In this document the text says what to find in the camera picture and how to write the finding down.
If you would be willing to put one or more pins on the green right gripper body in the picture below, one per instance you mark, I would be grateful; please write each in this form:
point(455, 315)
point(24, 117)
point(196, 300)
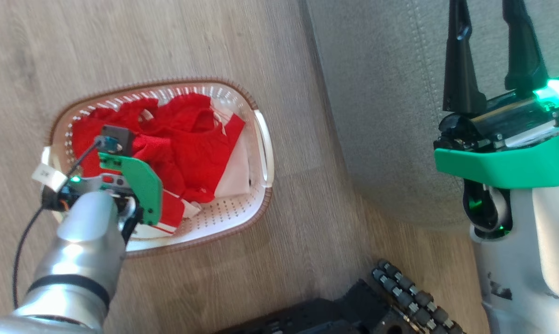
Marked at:
point(507, 162)

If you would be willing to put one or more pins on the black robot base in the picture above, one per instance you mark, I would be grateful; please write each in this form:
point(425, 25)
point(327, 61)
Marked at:
point(326, 315)

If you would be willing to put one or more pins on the grey fabric sofa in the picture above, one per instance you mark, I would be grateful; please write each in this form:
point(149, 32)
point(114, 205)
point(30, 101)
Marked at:
point(381, 116)

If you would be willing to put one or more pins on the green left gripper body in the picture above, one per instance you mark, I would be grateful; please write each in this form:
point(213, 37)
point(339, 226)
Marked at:
point(142, 185)

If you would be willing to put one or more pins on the white brown-rimmed laundry basket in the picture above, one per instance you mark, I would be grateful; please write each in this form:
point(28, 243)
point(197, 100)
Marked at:
point(224, 213)

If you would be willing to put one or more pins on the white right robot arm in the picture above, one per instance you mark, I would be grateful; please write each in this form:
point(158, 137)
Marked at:
point(530, 269)

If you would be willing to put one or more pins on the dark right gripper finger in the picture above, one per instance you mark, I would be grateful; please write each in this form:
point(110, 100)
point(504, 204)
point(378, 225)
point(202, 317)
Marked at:
point(523, 55)
point(460, 69)

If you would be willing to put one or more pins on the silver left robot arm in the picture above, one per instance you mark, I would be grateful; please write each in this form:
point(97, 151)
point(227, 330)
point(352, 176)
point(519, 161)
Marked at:
point(75, 260)

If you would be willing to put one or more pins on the red and white garment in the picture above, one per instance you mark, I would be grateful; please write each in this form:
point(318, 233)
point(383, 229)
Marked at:
point(186, 148)

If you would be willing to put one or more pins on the black grey roller wheel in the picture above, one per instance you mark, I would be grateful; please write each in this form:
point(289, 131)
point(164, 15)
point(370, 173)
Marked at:
point(414, 297)

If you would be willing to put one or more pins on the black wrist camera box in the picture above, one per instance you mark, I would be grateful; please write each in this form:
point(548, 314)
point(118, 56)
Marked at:
point(119, 137)

